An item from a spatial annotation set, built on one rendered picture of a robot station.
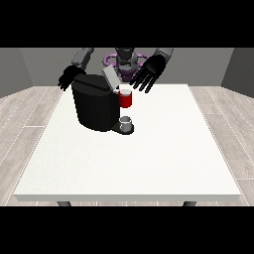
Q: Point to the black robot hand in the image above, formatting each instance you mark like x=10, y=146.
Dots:
x=68, y=77
x=150, y=71

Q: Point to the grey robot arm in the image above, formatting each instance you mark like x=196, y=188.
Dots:
x=163, y=53
x=81, y=58

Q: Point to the black coffee machine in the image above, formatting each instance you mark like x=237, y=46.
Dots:
x=94, y=104

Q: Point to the red pod holder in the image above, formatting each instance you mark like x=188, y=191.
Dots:
x=125, y=100

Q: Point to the pale grey machine lid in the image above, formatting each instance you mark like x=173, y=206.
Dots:
x=111, y=76

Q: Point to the grey robot trunk purple rings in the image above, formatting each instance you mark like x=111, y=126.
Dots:
x=125, y=62

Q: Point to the small grey cup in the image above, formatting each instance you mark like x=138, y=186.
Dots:
x=125, y=123

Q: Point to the dark table leg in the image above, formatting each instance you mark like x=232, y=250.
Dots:
x=64, y=203

